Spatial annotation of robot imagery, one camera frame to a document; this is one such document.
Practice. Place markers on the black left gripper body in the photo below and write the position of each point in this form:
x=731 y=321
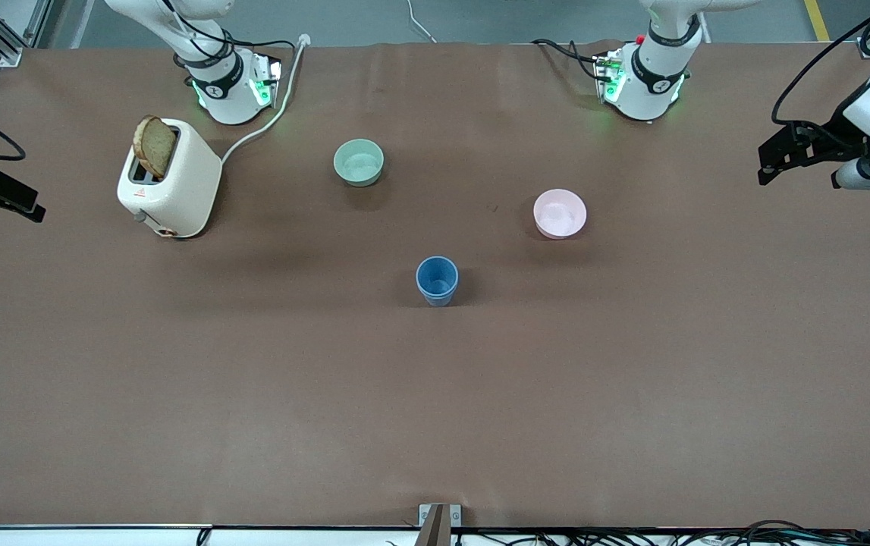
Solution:
x=831 y=139

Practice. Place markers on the blue ribbed cup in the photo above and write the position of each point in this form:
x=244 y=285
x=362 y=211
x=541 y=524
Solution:
x=437 y=274
x=437 y=299

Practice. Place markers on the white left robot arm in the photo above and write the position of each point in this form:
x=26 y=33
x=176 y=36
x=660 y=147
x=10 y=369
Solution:
x=651 y=83

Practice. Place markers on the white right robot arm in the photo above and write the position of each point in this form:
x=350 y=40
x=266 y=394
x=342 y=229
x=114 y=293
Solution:
x=226 y=91

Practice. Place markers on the brown bread slice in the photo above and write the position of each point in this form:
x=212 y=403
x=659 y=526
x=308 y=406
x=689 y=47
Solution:
x=154 y=145

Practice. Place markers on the cream white toaster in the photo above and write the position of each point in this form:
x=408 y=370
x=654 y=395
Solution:
x=177 y=189

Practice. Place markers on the pink bowl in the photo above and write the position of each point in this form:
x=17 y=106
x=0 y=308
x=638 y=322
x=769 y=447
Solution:
x=560 y=214

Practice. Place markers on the green bowl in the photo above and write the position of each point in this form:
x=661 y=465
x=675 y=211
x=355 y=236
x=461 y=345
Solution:
x=359 y=163

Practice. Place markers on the brown table cover sheet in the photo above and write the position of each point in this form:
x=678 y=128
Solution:
x=434 y=425

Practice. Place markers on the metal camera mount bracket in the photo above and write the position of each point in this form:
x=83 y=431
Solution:
x=438 y=523

